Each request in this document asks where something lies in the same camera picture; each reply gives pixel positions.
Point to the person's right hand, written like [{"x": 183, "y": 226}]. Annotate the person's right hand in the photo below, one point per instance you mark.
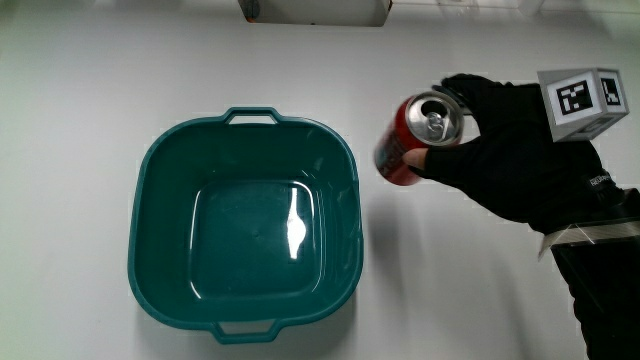
[{"x": 510, "y": 165}]

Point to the red cola can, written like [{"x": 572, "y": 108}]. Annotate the red cola can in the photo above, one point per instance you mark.
[{"x": 395, "y": 150}]

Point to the person's right forearm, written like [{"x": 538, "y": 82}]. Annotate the person's right forearm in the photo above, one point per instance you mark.
[{"x": 605, "y": 280}]

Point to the white desk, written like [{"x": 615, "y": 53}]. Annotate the white desk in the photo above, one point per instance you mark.
[{"x": 70, "y": 150}]

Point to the white cardboard box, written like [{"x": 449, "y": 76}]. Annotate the white cardboard box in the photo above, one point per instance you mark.
[{"x": 320, "y": 12}]

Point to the teal plastic basin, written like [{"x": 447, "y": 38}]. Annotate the teal plastic basin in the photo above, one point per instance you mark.
[{"x": 250, "y": 225}]

